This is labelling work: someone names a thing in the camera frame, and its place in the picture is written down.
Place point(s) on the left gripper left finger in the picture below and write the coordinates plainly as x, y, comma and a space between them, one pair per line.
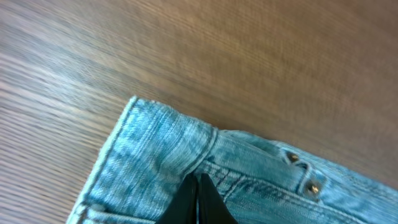
183, 207

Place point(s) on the light blue denim shorts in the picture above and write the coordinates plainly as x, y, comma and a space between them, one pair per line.
153, 147

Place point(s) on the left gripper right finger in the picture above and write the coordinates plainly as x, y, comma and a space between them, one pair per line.
212, 209

